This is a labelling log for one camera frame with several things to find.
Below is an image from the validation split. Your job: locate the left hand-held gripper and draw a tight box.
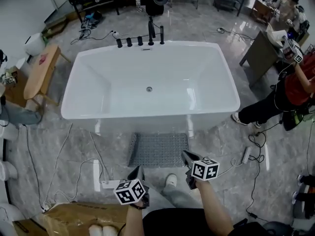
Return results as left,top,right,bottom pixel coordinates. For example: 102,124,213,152
113,166,151,208

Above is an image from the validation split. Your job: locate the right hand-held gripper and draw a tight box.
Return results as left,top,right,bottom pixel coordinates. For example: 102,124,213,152
181,150,220,190

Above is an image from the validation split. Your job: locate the grey perforated bath mat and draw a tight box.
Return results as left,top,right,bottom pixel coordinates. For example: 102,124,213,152
127,132,189,168

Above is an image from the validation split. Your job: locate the white bathtub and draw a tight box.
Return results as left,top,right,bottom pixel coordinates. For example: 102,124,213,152
61,40,241,137

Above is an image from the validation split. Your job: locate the person's left forearm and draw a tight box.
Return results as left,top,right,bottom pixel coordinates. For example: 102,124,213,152
125,204,145,236

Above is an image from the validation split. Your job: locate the person's right forearm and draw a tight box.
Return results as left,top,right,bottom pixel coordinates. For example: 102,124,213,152
195,179,235,235

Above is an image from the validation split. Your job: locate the person's white shoe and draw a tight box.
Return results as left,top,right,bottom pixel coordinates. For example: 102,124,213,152
164,173,178,189

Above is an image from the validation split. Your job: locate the person's grey trouser leg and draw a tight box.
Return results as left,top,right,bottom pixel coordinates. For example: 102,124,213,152
160,183,205,209

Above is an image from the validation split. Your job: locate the long white power strip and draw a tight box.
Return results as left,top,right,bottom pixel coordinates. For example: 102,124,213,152
242,146,253,163

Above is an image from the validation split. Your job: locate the person's black shirt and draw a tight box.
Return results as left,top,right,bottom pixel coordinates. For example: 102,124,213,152
142,207,238,236

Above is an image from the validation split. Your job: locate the white rounded roll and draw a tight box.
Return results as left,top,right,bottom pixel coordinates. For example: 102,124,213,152
102,225,117,236
88,225,103,236

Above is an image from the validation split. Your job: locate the brown cardboard box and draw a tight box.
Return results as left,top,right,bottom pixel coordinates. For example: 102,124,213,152
12,201,129,236

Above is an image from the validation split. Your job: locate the black bag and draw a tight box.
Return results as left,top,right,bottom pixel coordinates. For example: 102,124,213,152
233,217,315,236

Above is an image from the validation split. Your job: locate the grey wooden table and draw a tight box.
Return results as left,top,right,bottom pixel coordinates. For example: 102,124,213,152
239,29,284,89

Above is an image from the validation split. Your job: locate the white toilet fixture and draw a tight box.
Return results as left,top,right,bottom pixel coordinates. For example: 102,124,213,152
0,125,26,222

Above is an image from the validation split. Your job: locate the black tub faucet spout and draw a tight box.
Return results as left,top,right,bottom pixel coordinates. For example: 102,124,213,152
147,16,157,46

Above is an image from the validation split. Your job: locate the wooden oval bench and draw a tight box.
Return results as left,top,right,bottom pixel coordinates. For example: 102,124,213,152
24,44,72,108

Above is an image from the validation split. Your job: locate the brown wooden cabinet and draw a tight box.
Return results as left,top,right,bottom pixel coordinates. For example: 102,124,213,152
250,0,274,25

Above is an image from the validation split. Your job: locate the white round appliance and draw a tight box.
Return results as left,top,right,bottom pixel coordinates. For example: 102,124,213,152
24,32,47,57

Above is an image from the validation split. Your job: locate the black floor cable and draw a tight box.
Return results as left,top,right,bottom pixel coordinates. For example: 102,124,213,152
246,121,284,215

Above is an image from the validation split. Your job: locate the white floor cable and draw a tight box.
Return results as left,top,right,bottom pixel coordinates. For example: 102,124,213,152
40,123,111,210

